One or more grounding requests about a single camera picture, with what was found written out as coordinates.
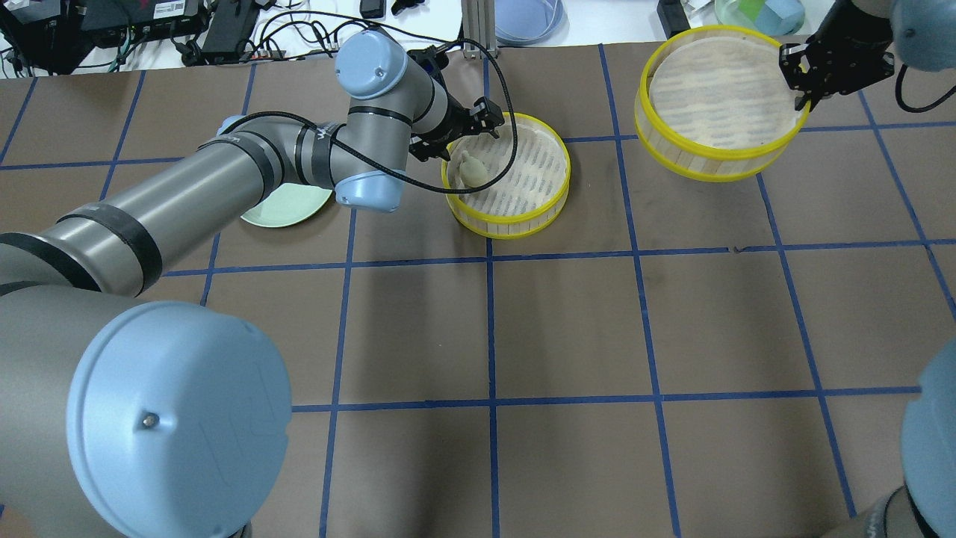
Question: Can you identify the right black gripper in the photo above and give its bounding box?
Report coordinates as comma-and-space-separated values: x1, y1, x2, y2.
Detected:
778, 1, 895, 113

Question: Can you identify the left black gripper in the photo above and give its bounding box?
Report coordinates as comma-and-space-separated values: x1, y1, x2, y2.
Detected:
409, 96, 503, 162

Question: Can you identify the yellow bamboo steamer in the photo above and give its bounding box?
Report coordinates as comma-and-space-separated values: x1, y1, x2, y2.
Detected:
634, 25, 810, 183
441, 113, 571, 241

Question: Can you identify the white steamed bun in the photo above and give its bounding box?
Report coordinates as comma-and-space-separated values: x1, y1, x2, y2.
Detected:
457, 150, 491, 188

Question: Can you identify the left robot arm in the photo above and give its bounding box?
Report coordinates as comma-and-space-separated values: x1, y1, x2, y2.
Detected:
2, 28, 517, 537

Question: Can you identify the green bowl with blocks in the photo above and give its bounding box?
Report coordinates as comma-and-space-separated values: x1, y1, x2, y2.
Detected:
713, 1, 806, 35

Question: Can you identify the blue plate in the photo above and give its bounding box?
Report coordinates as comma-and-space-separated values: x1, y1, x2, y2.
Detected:
493, 1, 565, 46

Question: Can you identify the light green plate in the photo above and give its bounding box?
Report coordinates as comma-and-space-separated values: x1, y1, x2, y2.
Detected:
240, 184, 332, 229

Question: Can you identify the aluminium frame post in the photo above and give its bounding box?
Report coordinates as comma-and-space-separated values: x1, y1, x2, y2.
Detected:
460, 0, 498, 58

